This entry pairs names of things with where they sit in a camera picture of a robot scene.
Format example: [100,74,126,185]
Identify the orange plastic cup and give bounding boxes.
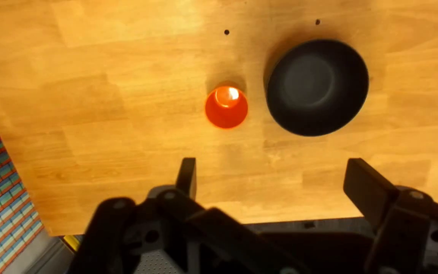
[203,84,251,131]

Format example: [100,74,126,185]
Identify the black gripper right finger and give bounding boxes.
[342,157,401,233]

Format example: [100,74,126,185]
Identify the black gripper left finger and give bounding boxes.
[173,157,199,201]

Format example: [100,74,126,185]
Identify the black bowl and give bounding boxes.
[264,39,371,138]

